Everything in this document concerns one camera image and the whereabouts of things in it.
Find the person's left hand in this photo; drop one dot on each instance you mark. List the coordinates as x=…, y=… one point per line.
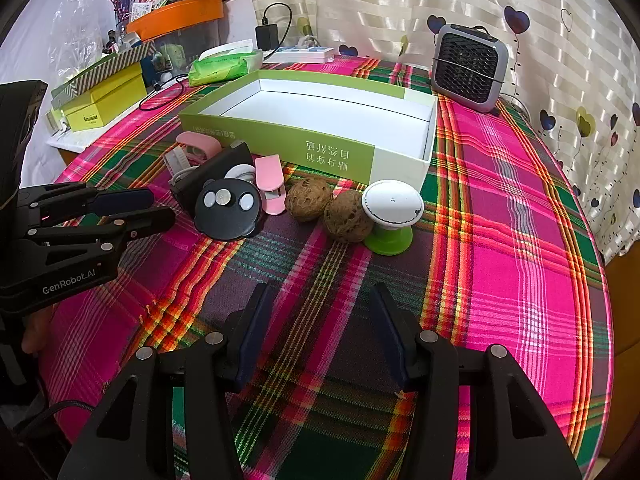
x=37, y=332

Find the striped box lid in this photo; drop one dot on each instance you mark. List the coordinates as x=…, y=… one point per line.
x=95, y=72

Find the orange tray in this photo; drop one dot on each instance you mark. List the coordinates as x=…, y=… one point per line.
x=175, y=17

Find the striped heart print curtain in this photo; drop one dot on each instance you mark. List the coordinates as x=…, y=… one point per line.
x=400, y=0

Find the green tissue pack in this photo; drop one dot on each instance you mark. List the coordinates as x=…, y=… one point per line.
x=225, y=67

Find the colourful paper packets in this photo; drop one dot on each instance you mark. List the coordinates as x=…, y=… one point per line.
x=147, y=0

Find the white and blue power strip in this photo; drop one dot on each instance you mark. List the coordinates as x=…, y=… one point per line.
x=305, y=54

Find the clear plastic bin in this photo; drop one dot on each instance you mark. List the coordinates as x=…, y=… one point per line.
x=195, y=40

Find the black charger adapter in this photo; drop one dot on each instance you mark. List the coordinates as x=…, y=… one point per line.
x=267, y=37

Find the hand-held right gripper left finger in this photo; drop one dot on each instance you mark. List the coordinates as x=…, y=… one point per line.
x=255, y=340

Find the wooden wardrobe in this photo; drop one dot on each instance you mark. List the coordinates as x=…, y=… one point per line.
x=622, y=280

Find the pink plastic case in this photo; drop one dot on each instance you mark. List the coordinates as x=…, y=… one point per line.
x=200, y=144

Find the green and white cardboard box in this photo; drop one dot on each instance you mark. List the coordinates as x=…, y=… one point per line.
x=325, y=105

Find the black rectangular device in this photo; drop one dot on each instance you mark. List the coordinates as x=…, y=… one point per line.
x=200, y=185

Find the white power plug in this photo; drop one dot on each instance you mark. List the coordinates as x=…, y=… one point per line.
x=308, y=41

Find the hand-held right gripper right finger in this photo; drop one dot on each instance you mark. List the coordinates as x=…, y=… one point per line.
x=390, y=340

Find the clear plastic bag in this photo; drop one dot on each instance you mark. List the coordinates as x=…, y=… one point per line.
x=75, y=25

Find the pink clip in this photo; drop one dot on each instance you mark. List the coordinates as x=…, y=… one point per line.
x=270, y=185

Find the grey desktop heater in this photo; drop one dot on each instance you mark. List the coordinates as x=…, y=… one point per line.
x=470, y=67

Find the yellow cardboard box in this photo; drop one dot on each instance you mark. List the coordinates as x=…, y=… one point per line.
x=107, y=102

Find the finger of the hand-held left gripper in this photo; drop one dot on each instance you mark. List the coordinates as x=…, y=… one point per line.
x=150, y=222
x=122, y=200

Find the brown walnut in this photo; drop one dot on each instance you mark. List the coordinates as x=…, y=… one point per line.
x=348, y=217
x=307, y=199

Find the white round container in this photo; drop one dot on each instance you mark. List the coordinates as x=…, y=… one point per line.
x=240, y=172

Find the black disc with white dots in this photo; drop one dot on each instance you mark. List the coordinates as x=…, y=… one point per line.
x=227, y=220

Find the plaid tablecloth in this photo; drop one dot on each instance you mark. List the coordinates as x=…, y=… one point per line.
x=500, y=260

